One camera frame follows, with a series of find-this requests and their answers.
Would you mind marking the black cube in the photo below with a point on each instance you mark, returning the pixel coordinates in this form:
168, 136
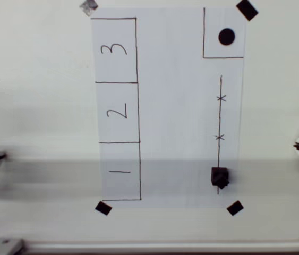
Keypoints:
219, 177

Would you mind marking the black tape piece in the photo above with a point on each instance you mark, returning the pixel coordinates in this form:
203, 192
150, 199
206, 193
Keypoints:
247, 9
235, 208
103, 208

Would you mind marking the black round sticker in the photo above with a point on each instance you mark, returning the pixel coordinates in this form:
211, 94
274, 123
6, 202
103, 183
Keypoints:
226, 36

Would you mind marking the white paper sheet with markings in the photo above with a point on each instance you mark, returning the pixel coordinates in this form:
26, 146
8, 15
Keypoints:
170, 106

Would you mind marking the grey tape piece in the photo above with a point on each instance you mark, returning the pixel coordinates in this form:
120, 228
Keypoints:
88, 7

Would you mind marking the silver table edge rail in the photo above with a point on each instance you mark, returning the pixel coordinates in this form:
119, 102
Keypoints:
165, 248

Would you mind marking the grey metal bracket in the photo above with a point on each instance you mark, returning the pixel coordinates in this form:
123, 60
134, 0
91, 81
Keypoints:
3, 247

